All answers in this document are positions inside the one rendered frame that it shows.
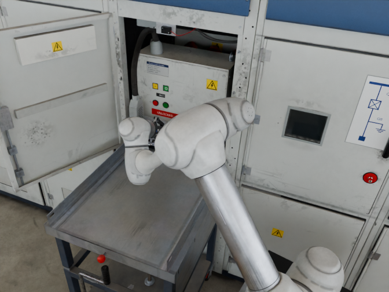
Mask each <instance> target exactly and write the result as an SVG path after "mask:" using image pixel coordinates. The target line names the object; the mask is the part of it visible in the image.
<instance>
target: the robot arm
mask: <svg viewBox="0 0 389 292"><path fill-rule="evenodd" d="M254 117H255V110H254V107H253V106H252V104H251V103H250V102H249V101H247V100H245V99H243V98H238V97H226V98H220V99H217V100H212V101H209V102H207V103H204V104H201V105H198V106H195V107H192V108H190V109H188V110H186V111H184V112H182V113H180V114H179V115H177V116H175V117H173V118H172V119H171V120H170V121H168V122H167V123H166V124H164V123H163V122H162V121H161V120H160V119H159V118H158V117H155V116H154V121H150V120H146V119H143V118H140V117H136V116H133V117H129V118H125V119H123V120H122V121H121V122H120V123H119V126H118V132H119V134H120V135H121V137H122V138H123V141H124V145H125V155H124V158H125V166H126V173H127V176H128V179H129V180H130V182H131V183H133V184H135V185H144V184H146V183H147V182H148V181H149V179H150V177H151V172H153V171H154V169H155V168H157V167H158V166H160V165H161V164H162V163H164V164H165V165H166V166H167V167H169V168H172V169H176V170H179V169H180V170H181V171H182V172H183V173H184V174H185V175H186V176H187V177H189V178H191V179H194V181H195V183H196V185H197V187H198V189H199V191H200V193H201V195H202V197H203V199H204V201H205V203H206V205H207V207H208V209H209V211H210V212H211V214H212V216H213V218H214V220H215V222H216V224H217V226H218V228H219V230H220V232H221V234H222V236H223V238H224V240H225V242H226V244H227V246H228V248H229V250H230V252H231V254H232V256H233V258H234V260H235V262H236V264H237V266H238V268H239V270H240V272H241V274H242V276H243V278H244V280H245V282H246V284H247V288H246V290H245V292H340V291H341V289H342V285H343V282H344V270H343V266H342V262H341V261H340V259H339V258H338V257H337V256H336V254H335V253H334V252H332V251H331V250H329V249H327V248H325V247H320V246H311V247H309V248H306V249H304V250H303V251H301V252H300V253H299V254H298V255H297V257H296V258H295V261H294V262H293V263H292V265H291V266H290V268H289V270H288V271H287V272H286V274H284V273H282V272H279V271H278V270H277V268H276V266H275V264H274V262H273V260H272V258H271V256H270V254H269V252H268V250H267V248H266V246H265V244H264V242H263V240H262V238H261V236H260V234H259V232H258V230H257V228H256V226H255V223H254V221H253V219H252V217H251V215H250V213H249V211H248V209H247V207H246V205H245V203H244V201H243V199H242V197H241V195H240V193H239V191H238V189H237V187H236V185H235V183H234V181H233V179H232V177H231V175H230V173H229V171H228V169H227V167H226V165H225V162H226V154H225V145H224V142H225V141H226V140H228V139H229V138H231V137H232V136H234V135H235V134H236V133H237V132H239V131H243V130H244V129H246V128H247V127H248V126H250V125H251V124H252V123H253V120H254ZM157 123H158V124H160V126H158V125H157ZM158 130H159V131H158ZM148 141H149V142H152V143H154V142H155V152H154V153H153V152H151V151H150V150H149V147H146V146H148ZM128 147H130V148H128Z"/></svg>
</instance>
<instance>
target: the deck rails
mask: <svg viewBox="0 0 389 292"><path fill-rule="evenodd" d="M124 155H125V145H124V143H123V144H122V145H121V146H120V147H119V148H118V149H117V150H116V151H115V152H114V153H113V154H112V155H111V156H109V157H108V158H107V159H106V160H105V161H104V162H103V163H102V164H101V165H99V167H98V168H96V169H95V171H93V172H92V173H91V174H90V175H89V176H88V177H87V178H86V179H85V180H84V181H83V182H82V183H80V184H79V185H78V186H77V187H76V188H75V189H74V190H73V191H72V192H71V193H70V194H69V195H68V196H67V197H66V198H65V199H64V200H62V201H61V202H60V203H59V204H58V205H57V206H56V207H55V208H54V209H53V210H52V211H51V212H50V213H49V214H48V215H47V220H48V223H49V227H51V228H54V229H57V228H58V227H59V226H60V225H61V224H62V223H63V222H64V221H65V220H66V219H67V218H68V217H69V216H70V215H71V214H72V213H73V212H74V211H75V210H76V209H77V208H78V207H79V206H80V205H81V204H82V203H83V202H84V201H85V200H86V199H87V198H88V197H89V196H90V195H91V194H92V193H93V192H94V191H95V190H96V189H97V188H98V187H99V186H100V185H101V184H102V183H103V182H104V181H105V180H106V179H107V178H108V177H109V176H110V175H111V174H112V173H113V172H114V171H115V169H116V168H117V167H118V166H119V165H120V164H121V163H122V162H123V161H124V160H125V158H124ZM205 205H206V203H205V201H204V199H203V197H202V196H201V197H200V199H199V201H198V202H197V204H196V206H195V207H194V209H193V211H192V213H191V214H190V216H189V218H188V220H187V221H186V223H185V225H184V227H183V228H182V230H181V232H180V233H179V235H178V237H177V239H176V240H175V242H174V244H173V246H172V247H171V249H170V251H169V252H168V254H167V256H166V258H165V259H164V261H163V263H162V265H161V266H160V268H159V269H161V270H163V271H166V272H169V271H170V269H171V267H172V266H173V264H174V262H175V260H176V259H177V257H178V254H179V252H180V251H181V249H182V247H183V245H184V244H185V242H186V240H187V238H188V236H189V234H190V233H191V231H192V229H193V227H194V225H195V223H196V221H197V219H198V218H199V216H200V214H201V212H202V211H203V209H204V206H205ZM52 213H54V214H53V215H52V216H51V217H49V216H50V215H51V214H52Z"/></svg>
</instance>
